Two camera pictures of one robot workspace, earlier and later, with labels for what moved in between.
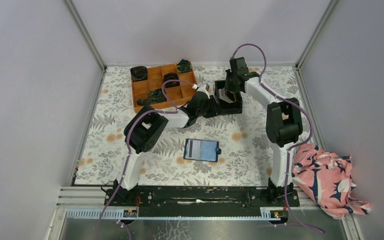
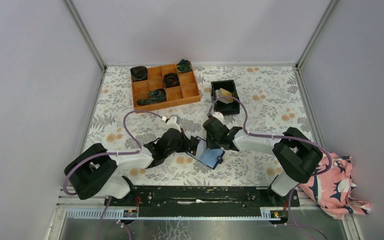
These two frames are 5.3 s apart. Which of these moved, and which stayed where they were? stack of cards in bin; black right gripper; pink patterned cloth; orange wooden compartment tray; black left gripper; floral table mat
Moved: black left gripper; black right gripper
Stayed: orange wooden compartment tray; stack of cards in bin; pink patterned cloth; floral table mat
